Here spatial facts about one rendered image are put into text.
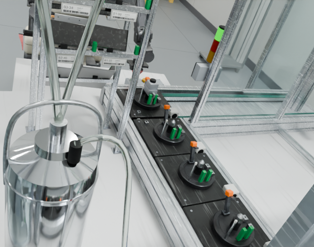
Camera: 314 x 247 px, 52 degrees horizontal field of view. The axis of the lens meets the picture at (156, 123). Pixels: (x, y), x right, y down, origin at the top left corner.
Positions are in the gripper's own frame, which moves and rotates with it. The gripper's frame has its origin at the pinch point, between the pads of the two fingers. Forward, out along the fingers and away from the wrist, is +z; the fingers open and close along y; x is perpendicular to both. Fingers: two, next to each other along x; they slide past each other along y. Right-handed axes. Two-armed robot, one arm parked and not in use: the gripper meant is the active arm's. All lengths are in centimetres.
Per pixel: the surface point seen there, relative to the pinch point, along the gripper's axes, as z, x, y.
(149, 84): -10.2, -23.6, -3.4
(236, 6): -54, -37, 16
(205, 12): 74, 426, 336
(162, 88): 1.6, -7.0, 14.8
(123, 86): 1.8, -5.6, -7.4
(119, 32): -38, -37, -28
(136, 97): -1.2, -20.9, -6.5
